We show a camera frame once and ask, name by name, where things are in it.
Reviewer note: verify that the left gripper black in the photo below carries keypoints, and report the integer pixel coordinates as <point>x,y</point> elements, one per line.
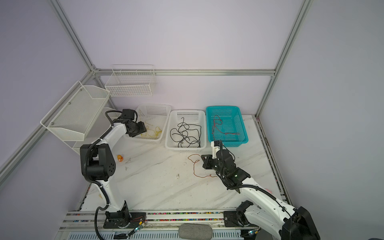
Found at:
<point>142,129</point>

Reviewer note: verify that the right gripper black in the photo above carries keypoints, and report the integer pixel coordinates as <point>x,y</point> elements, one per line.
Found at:
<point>206,161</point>

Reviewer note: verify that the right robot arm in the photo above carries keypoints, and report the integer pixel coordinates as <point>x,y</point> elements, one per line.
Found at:
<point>262,209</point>

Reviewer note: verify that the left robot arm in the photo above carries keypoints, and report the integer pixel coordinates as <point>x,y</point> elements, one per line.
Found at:
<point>98,164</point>

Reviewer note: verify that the left white plastic basket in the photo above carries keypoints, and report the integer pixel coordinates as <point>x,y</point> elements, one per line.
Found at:
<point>155,117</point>

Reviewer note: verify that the white plastic basket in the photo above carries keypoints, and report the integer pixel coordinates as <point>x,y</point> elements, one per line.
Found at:
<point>155,117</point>
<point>186,131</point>

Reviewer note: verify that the orange bear toy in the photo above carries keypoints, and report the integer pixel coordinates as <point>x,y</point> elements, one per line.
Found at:
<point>120,158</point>

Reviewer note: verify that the middle white plastic basket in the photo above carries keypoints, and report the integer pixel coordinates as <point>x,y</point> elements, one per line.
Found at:
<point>186,131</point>

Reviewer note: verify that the teal plastic basket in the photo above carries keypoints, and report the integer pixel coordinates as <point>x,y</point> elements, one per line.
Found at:
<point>226,123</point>

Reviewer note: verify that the white two-tier mesh shelf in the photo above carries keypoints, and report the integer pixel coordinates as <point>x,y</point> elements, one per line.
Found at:
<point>79,116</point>

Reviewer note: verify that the grey fabric pad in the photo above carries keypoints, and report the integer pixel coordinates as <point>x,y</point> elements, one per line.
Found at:
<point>195,232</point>

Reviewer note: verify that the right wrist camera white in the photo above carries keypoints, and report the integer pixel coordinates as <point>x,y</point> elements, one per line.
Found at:
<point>217,147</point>

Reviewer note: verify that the white wire wall basket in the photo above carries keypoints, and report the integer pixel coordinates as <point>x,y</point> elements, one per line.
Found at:
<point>132,81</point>

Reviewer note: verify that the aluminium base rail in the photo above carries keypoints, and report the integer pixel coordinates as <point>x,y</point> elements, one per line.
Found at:
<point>152,225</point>

